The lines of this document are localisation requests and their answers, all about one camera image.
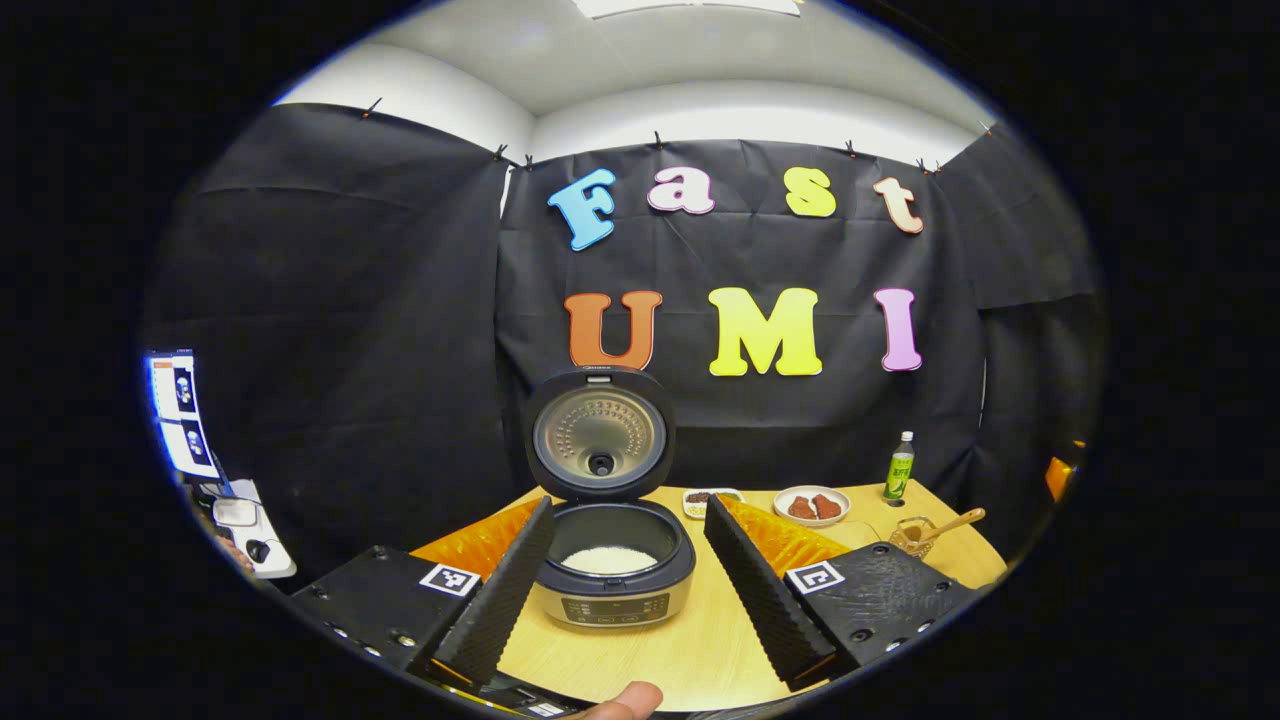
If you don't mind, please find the wooden spoon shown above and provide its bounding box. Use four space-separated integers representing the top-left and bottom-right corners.
903 508 987 547

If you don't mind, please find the green drink bottle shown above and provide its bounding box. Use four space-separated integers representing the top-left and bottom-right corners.
883 431 916 501

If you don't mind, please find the white divided grain dish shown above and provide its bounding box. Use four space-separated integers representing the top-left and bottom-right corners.
682 488 746 519

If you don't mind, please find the black and silver rice cooker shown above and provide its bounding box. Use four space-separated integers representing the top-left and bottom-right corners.
524 365 697 629

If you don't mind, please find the white side desk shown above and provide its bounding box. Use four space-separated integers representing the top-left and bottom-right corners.
205 480 298 581

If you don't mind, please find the long ceiling light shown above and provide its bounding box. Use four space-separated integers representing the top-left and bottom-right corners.
572 0 803 19

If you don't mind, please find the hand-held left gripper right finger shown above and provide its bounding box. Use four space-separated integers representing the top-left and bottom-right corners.
703 492 981 691

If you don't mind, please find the clear wire chopstick holder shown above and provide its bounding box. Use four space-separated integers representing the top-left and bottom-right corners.
889 516 938 559

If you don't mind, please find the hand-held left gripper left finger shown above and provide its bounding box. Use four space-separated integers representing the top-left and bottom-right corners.
290 496 556 691

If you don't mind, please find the white round plate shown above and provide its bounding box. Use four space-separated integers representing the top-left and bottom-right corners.
773 485 852 528

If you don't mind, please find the black backdrop cloth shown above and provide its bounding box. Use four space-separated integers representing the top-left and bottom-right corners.
140 100 1106 591

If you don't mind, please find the computer monitor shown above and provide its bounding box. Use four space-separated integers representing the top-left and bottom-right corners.
145 348 223 483

